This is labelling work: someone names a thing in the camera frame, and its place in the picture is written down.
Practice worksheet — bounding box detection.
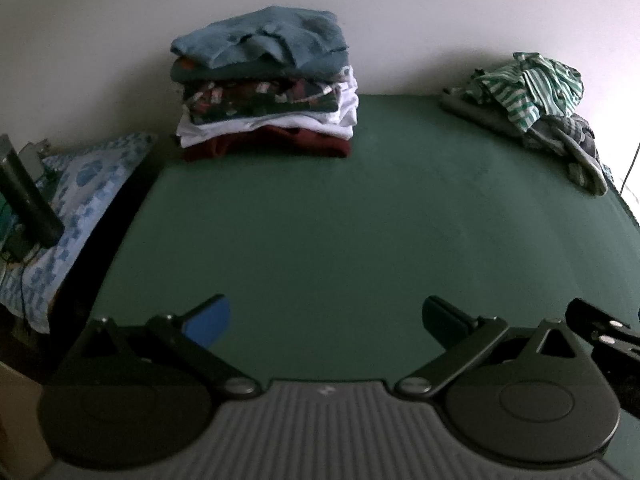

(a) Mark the folded dark red garment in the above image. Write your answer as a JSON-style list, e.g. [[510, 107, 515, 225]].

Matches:
[[181, 126, 352, 162]]

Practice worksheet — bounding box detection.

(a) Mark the blue patterned pillow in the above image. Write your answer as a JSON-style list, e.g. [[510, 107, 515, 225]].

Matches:
[[0, 132, 158, 333]]

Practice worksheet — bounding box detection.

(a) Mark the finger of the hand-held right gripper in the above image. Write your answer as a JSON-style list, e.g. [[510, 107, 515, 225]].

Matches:
[[566, 298, 640, 361]]

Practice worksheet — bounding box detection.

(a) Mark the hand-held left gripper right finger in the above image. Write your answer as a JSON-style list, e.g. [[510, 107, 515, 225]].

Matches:
[[395, 296, 596, 401]]

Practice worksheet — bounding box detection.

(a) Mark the folded floral garment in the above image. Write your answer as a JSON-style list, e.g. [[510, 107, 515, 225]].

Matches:
[[182, 77, 346, 125]]

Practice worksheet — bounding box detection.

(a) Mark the grey checked garment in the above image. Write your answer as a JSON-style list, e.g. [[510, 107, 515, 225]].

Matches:
[[522, 114, 609, 196]]

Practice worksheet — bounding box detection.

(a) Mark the folded white garment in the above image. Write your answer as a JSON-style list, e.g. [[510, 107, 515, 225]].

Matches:
[[176, 67, 360, 149]]

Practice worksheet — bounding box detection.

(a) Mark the folded dark teal garment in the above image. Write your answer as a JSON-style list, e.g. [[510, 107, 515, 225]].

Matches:
[[170, 55, 351, 85]]

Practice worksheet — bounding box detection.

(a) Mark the black cylinder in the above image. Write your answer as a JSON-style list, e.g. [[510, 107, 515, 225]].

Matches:
[[0, 135, 64, 249]]

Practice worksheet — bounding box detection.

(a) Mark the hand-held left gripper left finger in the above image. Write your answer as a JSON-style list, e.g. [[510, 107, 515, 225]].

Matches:
[[55, 294, 262, 402]]

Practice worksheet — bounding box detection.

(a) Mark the green table cover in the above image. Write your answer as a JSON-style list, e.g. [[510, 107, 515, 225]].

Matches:
[[47, 92, 640, 461]]

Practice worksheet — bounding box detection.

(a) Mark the green white striped shirt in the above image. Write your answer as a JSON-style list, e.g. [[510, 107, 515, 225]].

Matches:
[[462, 52, 585, 133]]

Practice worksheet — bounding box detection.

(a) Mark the cardboard box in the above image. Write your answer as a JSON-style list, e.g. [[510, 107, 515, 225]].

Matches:
[[0, 360, 53, 480]]

